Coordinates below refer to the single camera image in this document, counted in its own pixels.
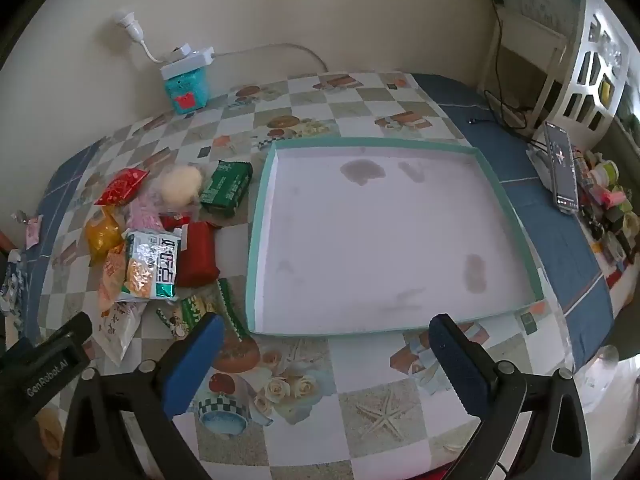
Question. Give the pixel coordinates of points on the silver white snack packet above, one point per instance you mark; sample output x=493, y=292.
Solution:
x=150, y=265

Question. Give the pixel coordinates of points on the clear crumpled wrapper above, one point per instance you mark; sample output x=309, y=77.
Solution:
x=20, y=216

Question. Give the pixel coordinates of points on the dark green snack packet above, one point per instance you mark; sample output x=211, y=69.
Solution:
x=225, y=187

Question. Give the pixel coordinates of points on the white plastic chair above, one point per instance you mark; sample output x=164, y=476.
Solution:
x=580, y=75

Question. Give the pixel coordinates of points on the beige power strip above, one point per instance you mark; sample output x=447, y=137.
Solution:
x=510, y=112

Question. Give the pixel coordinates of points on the clear packet with pale bun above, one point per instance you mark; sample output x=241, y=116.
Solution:
x=180, y=185

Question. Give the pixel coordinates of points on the green-striped white snack packet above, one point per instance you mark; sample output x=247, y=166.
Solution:
x=195, y=310

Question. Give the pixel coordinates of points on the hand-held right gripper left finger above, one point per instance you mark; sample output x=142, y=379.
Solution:
x=195, y=365

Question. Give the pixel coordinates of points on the peach orange snack packet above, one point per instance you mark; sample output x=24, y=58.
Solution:
x=111, y=275

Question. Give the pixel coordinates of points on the checkered patterned tablecloth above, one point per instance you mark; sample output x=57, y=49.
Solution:
x=360, y=375

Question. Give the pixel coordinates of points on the teal box with red label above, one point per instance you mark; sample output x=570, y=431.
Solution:
x=187, y=87

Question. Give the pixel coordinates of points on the orange yellow snack packet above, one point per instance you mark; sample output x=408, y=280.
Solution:
x=102, y=235

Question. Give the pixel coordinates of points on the small red patterned snack packet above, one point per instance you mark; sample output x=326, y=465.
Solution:
x=122, y=187

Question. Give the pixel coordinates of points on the small pink wrapper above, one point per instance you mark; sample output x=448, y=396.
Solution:
x=32, y=230

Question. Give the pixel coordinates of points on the black smartphone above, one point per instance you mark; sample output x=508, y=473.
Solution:
x=561, y=170

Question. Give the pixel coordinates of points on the blue white plastic bag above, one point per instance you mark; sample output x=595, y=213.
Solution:
x=12, y=280

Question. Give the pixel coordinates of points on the teal-edged shallow cardboard tray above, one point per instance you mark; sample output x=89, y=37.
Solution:
x=375, y=240

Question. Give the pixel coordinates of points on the large plain red snack packet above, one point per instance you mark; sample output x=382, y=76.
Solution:
x=197, y=255

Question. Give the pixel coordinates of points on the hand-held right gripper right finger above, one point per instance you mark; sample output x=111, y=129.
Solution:
x=460, y=370

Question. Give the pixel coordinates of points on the white phone stand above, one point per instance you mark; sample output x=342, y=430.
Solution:
x=537, y=162

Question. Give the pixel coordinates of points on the pink snack packet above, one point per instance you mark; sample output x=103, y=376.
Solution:
x=145, y=217

